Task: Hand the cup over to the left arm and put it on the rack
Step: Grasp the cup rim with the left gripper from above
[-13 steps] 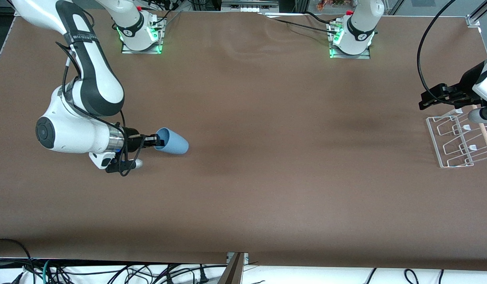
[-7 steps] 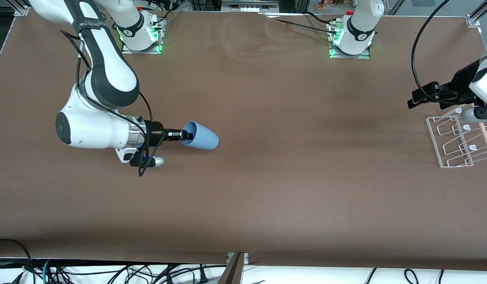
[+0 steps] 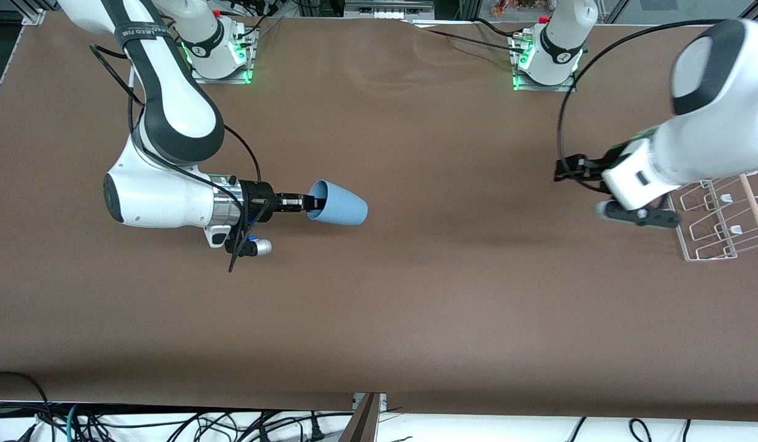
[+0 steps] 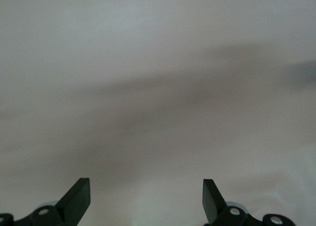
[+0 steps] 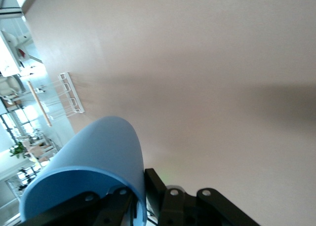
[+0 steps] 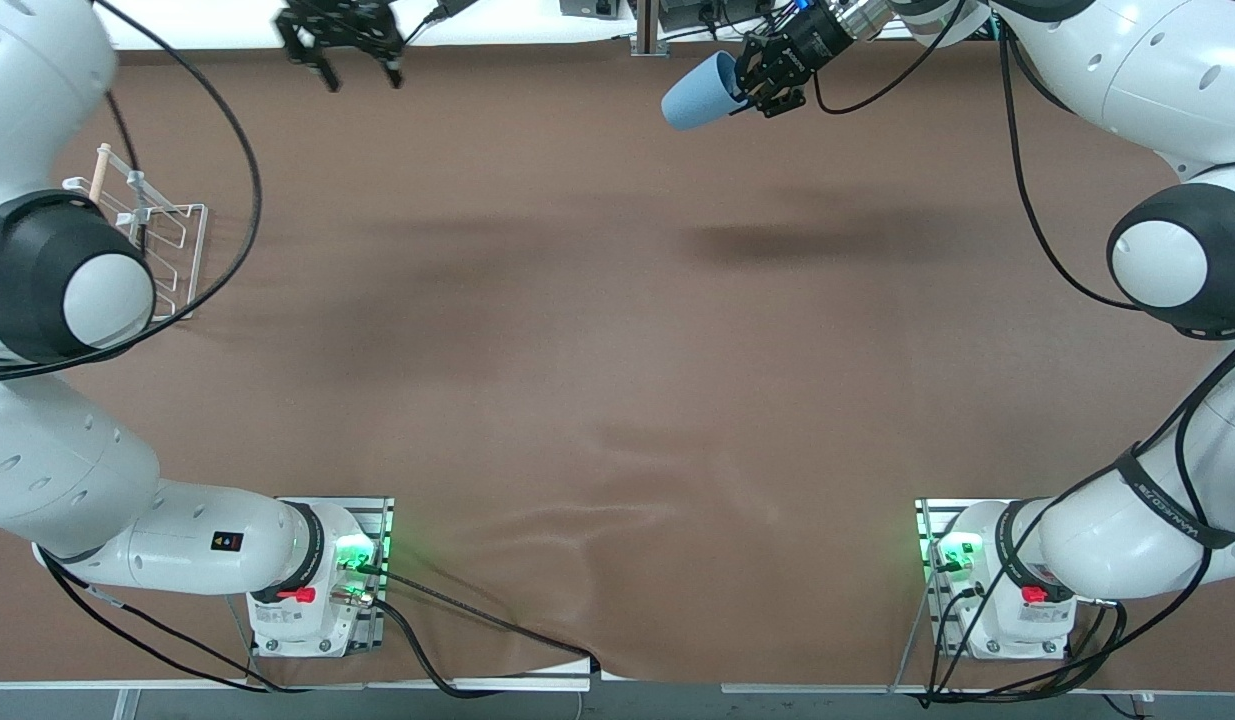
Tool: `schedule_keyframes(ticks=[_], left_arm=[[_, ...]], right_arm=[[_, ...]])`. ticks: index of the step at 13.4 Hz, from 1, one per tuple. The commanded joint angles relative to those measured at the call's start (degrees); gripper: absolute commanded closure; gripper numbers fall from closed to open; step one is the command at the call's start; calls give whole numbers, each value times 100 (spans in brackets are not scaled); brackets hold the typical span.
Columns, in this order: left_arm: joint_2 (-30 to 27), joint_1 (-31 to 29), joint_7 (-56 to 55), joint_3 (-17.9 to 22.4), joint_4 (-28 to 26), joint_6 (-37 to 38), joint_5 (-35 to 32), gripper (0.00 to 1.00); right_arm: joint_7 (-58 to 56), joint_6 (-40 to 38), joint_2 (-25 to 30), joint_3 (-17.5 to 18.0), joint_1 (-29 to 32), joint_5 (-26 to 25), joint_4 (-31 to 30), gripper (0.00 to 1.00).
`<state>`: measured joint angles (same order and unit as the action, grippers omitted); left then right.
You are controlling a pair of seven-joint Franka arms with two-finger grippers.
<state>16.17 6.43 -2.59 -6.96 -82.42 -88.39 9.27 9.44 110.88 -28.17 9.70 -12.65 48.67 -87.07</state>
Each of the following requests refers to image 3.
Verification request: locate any light blue plastic cup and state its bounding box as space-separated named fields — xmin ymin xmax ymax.
xmin=307 ymin=179 xmax=368 ymax=226

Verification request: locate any orange red background clutter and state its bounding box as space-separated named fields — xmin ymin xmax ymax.
xmin=492 ymin=0 xmax=539 ymax=16

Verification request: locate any white power strip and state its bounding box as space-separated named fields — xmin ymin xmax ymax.
xmin=345 ymin=0 xmax=435 ymax=19

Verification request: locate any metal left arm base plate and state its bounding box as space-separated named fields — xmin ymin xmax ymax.
xmin=511 ymin=34 xmax=577 ymax=93

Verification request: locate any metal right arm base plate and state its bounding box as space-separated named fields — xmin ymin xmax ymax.
xmin=188 ymin=28 xmax=255 ymax=85

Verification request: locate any black table cable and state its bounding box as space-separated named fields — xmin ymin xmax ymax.
xmin=412 ymin=23 xmax=522 ymax=48
xmin=474 ymin=17 xmax=530 ymax=37

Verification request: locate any white wire dish rack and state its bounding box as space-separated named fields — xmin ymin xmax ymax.
xmin=667 ymin=173 xmax=758 ymax=263

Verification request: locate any black plug cable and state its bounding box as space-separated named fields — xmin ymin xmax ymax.
xmin=296 ymin=414 xmax=324 ymax=442

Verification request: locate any metal table leg bracket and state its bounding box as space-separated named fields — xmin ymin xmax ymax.
xmin=339 ymin=392 xmax=389 ymax=442

